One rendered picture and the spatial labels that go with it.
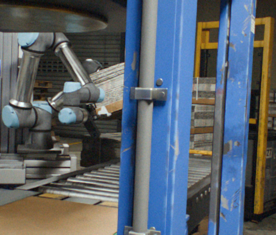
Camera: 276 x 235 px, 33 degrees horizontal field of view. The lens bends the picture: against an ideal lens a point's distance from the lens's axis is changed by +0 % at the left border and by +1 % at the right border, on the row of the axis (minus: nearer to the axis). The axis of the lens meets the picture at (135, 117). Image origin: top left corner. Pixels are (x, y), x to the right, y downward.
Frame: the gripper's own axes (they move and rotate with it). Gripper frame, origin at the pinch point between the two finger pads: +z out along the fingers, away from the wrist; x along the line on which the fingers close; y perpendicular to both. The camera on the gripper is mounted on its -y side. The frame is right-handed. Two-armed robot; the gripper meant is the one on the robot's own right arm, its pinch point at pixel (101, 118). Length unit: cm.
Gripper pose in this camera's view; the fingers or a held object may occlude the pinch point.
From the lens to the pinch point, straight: 240.1
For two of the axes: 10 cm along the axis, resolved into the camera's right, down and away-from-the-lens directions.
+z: 3.8, -0.3, 9.3
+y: -3.0, -9.5, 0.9
